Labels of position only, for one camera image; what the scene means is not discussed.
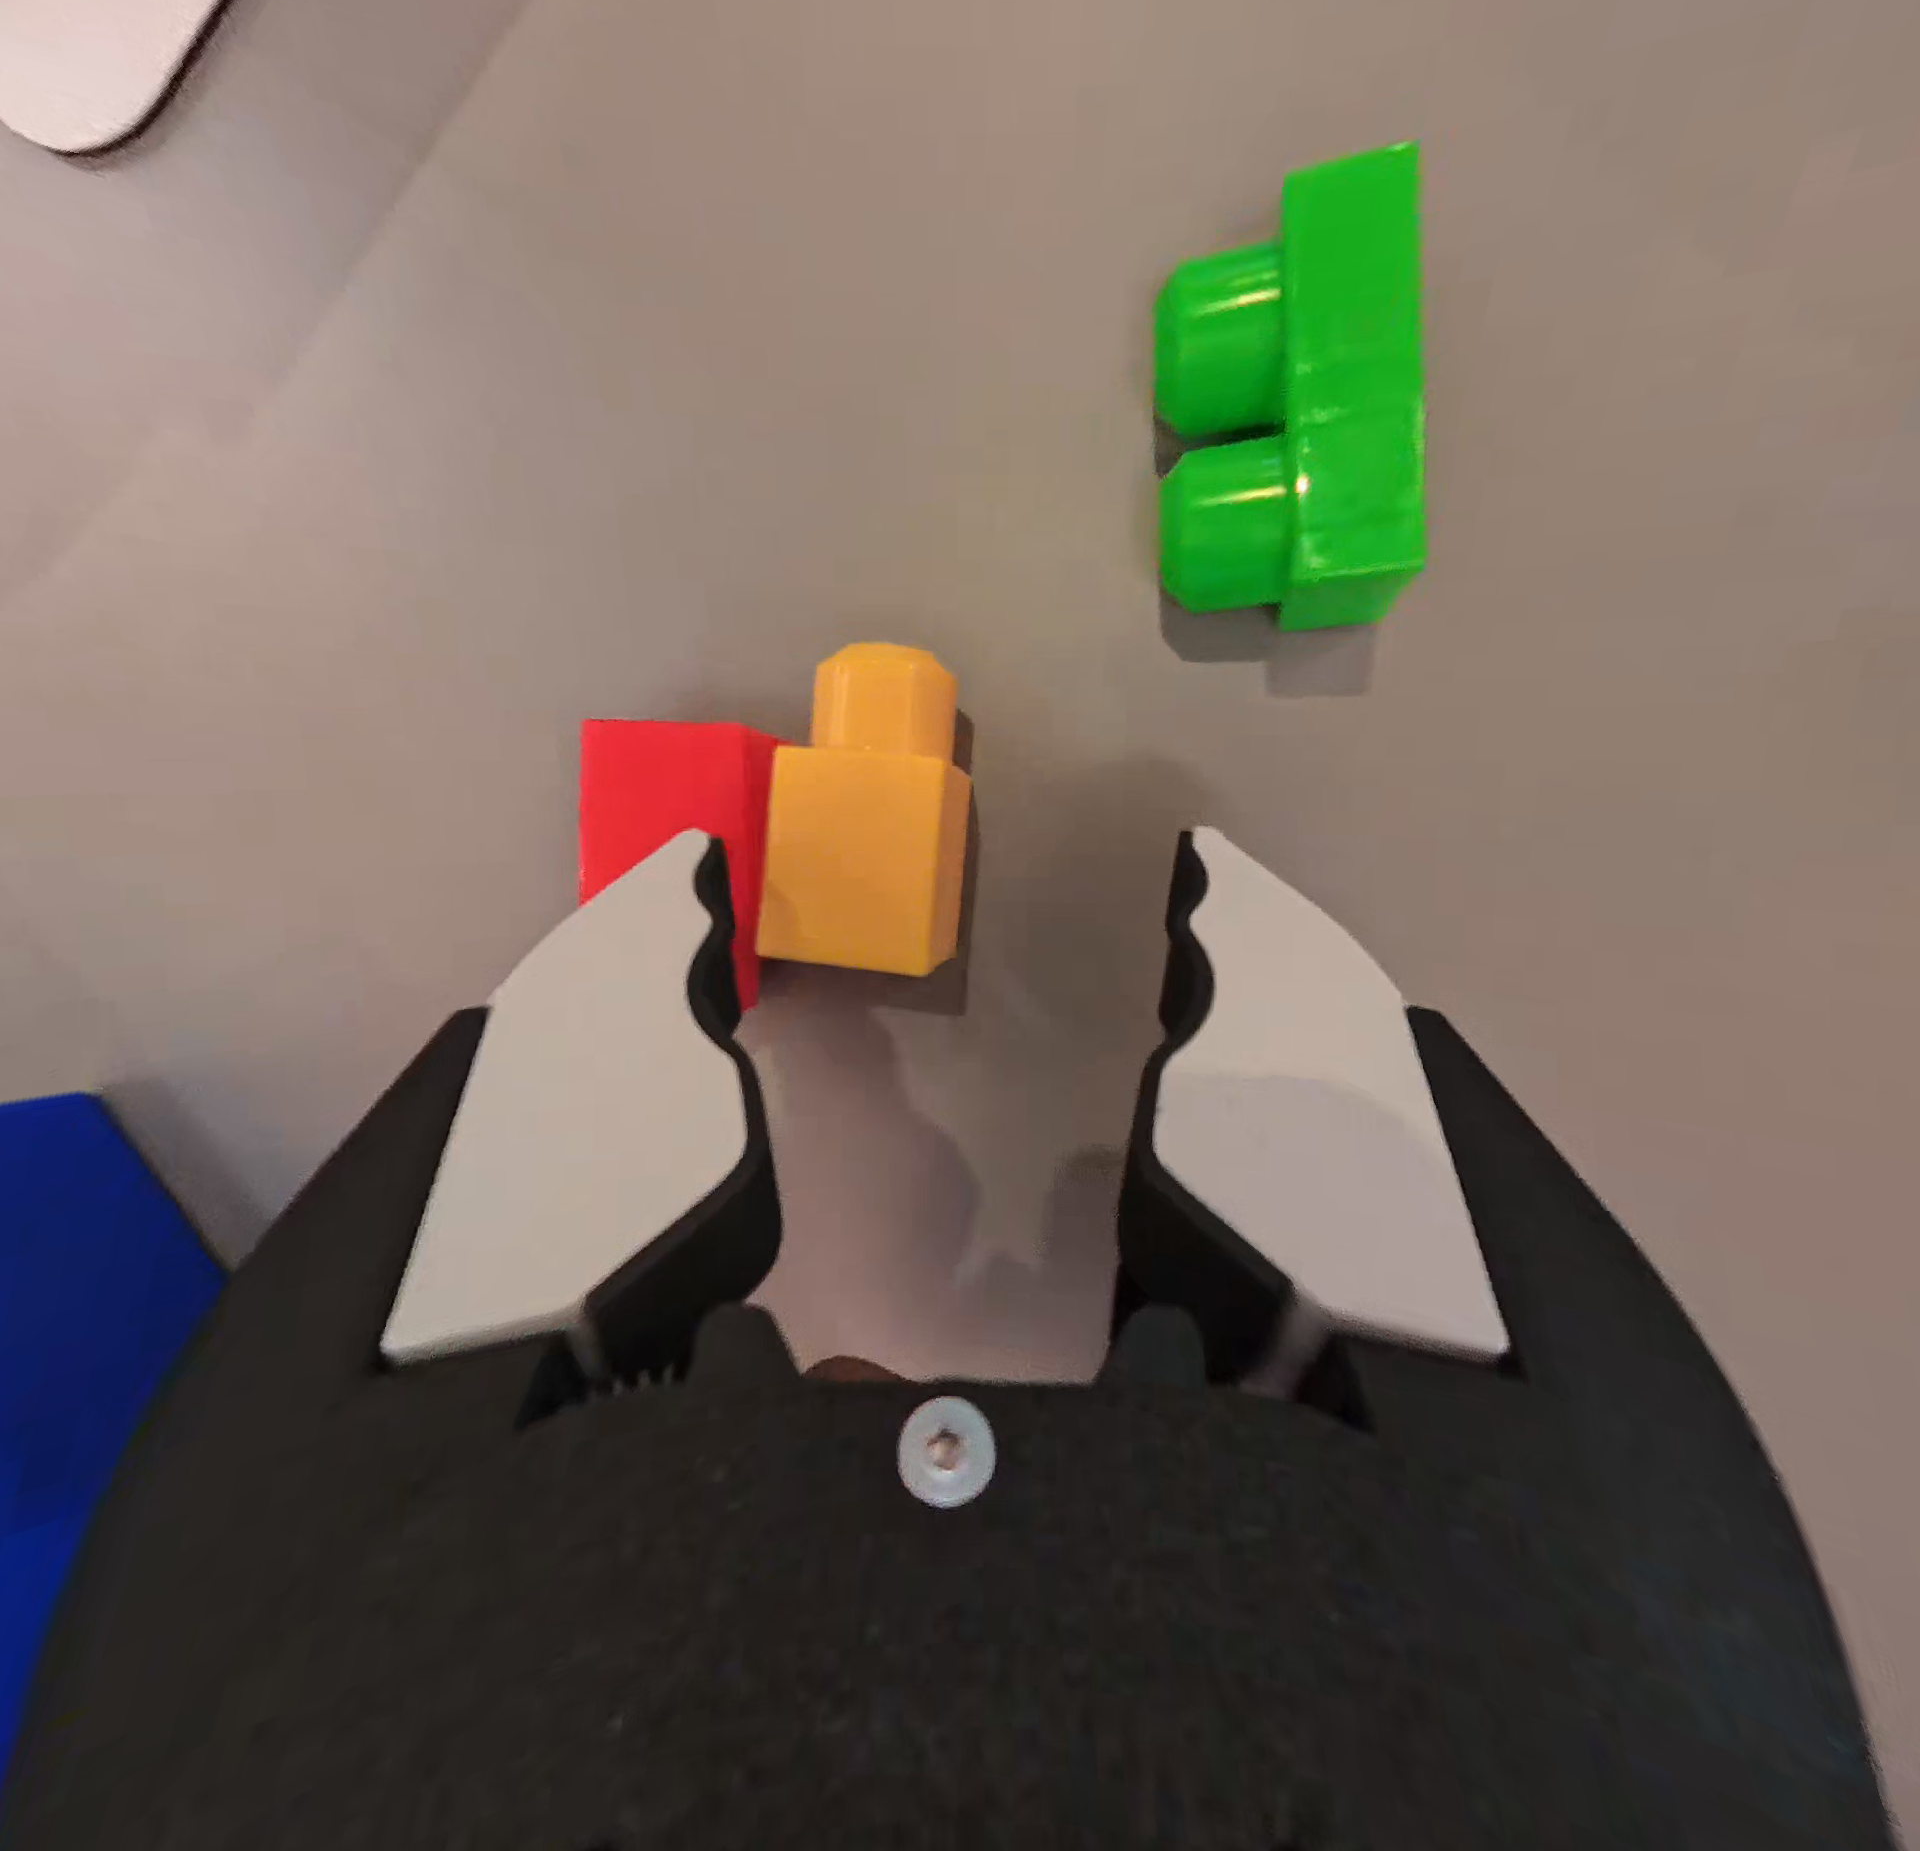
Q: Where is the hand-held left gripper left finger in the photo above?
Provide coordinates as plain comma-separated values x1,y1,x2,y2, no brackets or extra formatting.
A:
379,830,784,1384

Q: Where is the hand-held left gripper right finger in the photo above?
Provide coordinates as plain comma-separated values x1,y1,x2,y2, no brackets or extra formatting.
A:
1116,828,1511,1401

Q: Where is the red single-stud block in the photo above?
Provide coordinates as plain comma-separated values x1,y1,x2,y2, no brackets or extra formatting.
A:
581,722,788,1009

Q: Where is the yellow single-stud block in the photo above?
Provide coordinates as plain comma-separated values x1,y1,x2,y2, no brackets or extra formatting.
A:
755,643,973,974

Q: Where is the blue plastic bin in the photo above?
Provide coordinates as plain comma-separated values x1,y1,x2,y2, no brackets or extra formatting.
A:
0,1092,230,1670

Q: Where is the green two-stud block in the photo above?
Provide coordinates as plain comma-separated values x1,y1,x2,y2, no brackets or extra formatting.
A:
1151,143,1428,634

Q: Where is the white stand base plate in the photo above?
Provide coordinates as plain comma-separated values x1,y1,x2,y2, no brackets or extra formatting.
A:
0,0,280,162

